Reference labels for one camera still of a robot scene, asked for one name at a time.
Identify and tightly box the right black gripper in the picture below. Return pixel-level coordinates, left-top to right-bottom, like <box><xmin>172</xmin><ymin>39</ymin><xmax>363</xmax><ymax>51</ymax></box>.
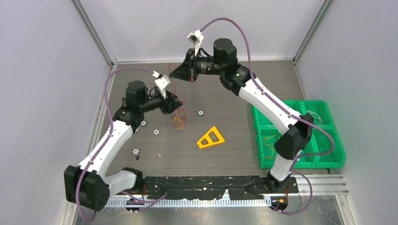
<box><xmin>169</xmin><ymin>49</ymin><xmax>224</xmax><ymax>83</ymax></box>

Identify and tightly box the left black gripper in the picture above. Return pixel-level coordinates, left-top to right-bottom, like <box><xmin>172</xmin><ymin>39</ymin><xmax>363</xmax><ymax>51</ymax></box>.
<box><xmin>139</xmin><ymin>90</ymin><xmax>182</xmax><ymax>114</ymax></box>

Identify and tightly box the red wire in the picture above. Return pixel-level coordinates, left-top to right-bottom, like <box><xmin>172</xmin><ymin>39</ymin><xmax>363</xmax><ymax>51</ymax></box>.
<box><xmin>167</xmin><ymin>63</ymin><xmax>179</xmax><ymax>97</ymax></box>

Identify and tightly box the colourful wire bundle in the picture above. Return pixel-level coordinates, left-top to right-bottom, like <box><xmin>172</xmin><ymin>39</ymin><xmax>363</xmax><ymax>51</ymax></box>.
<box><xmin>170</xmin><ymin>99</ymin><xmax>188</xmax><ymax>130</ymax></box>

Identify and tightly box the yellow wire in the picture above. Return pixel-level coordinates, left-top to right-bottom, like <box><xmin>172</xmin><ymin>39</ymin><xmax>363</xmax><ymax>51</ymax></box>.
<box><xmin>262</xmin><ymin>133</ymin><xmax>282</xmax><ymax>160</ymax></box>

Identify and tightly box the white wire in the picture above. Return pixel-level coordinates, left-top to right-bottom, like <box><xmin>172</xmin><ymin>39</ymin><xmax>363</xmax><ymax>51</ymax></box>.
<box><xmin>309</xmin><ymin>110</ymin><xmax>327</xmax><ymax>127</ymax></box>

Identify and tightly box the black wire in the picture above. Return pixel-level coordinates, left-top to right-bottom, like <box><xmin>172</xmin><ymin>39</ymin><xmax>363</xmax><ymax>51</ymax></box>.
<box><xmin>315</xmin><ymin>140</ymin><xmax>333</xmax><ymax>158</ymax></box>

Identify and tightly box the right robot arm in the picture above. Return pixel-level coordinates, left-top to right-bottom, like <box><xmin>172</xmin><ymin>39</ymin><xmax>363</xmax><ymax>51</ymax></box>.
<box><xmin>170</xmin><ymin>37</ymin><xmax>314</xmax><ymax>192</ymax></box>

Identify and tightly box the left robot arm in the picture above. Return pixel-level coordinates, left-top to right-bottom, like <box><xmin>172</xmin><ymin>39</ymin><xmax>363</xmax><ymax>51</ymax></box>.
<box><xmin>64</xmin><ymin>77</ymin><xmax>183</xmax><ymax>212</ymax></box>

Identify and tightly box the poker chip centre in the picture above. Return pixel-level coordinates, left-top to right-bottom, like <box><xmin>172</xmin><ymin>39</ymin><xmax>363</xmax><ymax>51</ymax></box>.
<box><xmin>197</xmin><ymin>110</ymin><xmax>205</xmax><ymax>117</ymax></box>

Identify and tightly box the poker chip middle left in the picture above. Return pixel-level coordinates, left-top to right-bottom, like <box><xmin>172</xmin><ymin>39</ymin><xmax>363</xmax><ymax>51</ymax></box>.
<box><xmin>153</xmin><ymin>129</ymin><xmax>161</xmax><ymax>136</ymax></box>

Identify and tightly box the poker chip by gripper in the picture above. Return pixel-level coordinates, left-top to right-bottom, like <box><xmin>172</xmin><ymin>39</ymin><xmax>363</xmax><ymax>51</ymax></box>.
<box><xmin>140</xmin><ymin>120</ymin><xmax>147</xmax><ymax>127</ymax></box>

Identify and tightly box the poker chip lower left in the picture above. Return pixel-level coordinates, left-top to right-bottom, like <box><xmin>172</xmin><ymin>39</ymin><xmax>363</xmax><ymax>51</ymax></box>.
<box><xmin>131</xmin><ymin>148</ymin><xmax>140</xmax><ymax>156</ymax></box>

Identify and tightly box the green plastic bin organiser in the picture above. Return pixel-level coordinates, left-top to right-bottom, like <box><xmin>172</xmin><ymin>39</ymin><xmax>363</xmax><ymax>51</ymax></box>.
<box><xmin>251</xmin><ymin>100</ymin><xmax>346</xmax><ymax>169</ymax></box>

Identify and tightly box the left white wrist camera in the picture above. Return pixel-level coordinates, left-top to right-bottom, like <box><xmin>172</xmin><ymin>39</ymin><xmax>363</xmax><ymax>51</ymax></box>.
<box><xmin>152</xmin><ymin>71</ymin><xmax>172</xmax><ymax>99</ymax></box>

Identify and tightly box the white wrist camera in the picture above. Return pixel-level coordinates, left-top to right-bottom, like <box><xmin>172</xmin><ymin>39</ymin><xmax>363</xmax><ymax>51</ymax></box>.
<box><xmin>152</xmin><ymin>71</ymin><xmax>172</xmax><ymax>99</ymax></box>
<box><xmin>187</xmin><ymin>30</ymin><xmax>204</xmax><ymax>56</ymax></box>

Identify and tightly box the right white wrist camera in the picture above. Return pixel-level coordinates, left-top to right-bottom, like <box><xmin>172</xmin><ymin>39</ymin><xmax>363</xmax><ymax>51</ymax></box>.
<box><xmin>187</xmin><ymin>30</ymin><xmax>204</xmax><ymax>56</ymax></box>

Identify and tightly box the yellow triangular plastic frame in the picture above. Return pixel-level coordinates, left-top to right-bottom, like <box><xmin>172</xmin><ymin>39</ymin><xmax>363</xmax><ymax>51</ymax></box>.
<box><xmin>197</xmin><ymin>126</ymin><xmax>225</xmax><ymax>149</ymax></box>

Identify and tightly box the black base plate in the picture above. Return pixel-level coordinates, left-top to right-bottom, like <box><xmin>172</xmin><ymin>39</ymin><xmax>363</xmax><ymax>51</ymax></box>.
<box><xmin>141</xmin><ymin>175</ymin><xmax>299</xmax><ymax>200</ymax></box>

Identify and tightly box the white slotted cable duct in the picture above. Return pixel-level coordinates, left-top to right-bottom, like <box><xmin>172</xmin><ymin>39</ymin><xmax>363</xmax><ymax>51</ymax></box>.
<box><xmin>105</xmin><ymin>196</ymin><xmax>276</xmax><ymax>208</ymax></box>

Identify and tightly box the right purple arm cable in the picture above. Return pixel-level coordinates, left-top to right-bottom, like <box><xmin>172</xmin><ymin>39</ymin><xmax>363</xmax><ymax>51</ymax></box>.
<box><xmin>200</xmin><ymin>17</ymin><xmax>336</xmax><ymax>216</ymax></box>

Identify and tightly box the aluminium frame rail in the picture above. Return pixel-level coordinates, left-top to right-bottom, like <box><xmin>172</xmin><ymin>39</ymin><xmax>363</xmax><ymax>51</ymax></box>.
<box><xmin>293</xmin><ymin>174</ymin><xmax>349</xmax><ymax>195</ymax></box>

